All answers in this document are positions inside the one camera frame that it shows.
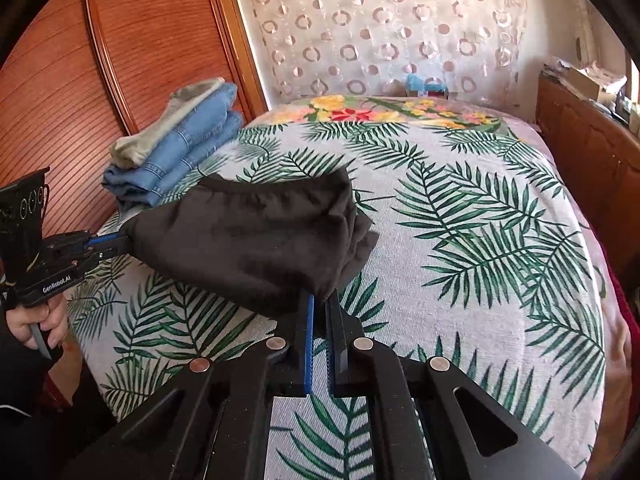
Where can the black pants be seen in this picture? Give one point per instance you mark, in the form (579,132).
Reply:
(258,245)

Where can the wooden louvered wardrobe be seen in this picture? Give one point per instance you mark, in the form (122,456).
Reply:
(87,72)

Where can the floral pink blanket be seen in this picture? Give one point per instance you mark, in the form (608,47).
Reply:
(400,110)

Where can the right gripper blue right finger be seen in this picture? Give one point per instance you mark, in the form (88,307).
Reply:
(360,367)

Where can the circle pattern sheer curtain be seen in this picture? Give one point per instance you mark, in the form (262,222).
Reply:
(307,48)

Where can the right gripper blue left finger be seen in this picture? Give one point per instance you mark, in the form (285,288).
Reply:
(242,391)

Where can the cardboard box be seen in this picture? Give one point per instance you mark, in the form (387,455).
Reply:
(595,83)

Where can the palm leaf bed cover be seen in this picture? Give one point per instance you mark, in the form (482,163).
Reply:
(136,329)

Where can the folded blue jeans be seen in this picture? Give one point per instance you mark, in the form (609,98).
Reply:
(208,127)

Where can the folded beige pants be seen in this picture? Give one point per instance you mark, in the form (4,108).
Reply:
(131,151)

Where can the wooden sideboard cabinet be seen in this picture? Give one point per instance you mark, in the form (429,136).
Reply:
(598,160)

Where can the blue toy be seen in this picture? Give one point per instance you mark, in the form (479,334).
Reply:
(416,86)

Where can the left hand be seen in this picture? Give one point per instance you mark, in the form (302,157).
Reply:
(51,317)

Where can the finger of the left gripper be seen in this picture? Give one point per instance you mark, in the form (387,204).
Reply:
(100,247)

